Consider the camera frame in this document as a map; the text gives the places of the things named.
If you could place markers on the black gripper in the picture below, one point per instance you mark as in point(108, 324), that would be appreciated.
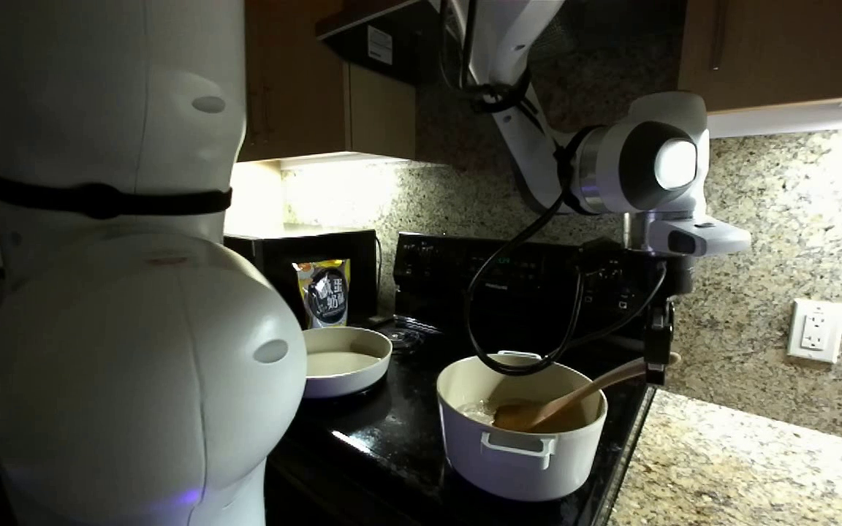
point(662, 286)

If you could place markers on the wooden spoon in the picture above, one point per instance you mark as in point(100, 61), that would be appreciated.
point(577, 395)

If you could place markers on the white cooking pot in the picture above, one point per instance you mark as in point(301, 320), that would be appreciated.
point(517, 469)

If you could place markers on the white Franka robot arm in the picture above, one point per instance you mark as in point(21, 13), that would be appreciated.
point(130, 370)

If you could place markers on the black electric stove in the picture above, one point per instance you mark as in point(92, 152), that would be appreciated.
point(381, 456)

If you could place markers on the white shallow pan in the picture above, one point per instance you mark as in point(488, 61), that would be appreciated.
point(352, 365)

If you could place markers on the black countertop appliance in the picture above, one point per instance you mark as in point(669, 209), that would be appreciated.
point(264, 253)

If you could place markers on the range hood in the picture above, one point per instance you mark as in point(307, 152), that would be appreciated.
point(381, 45)

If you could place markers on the white wall outlet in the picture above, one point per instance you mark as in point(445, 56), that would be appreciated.
point(817, 332)

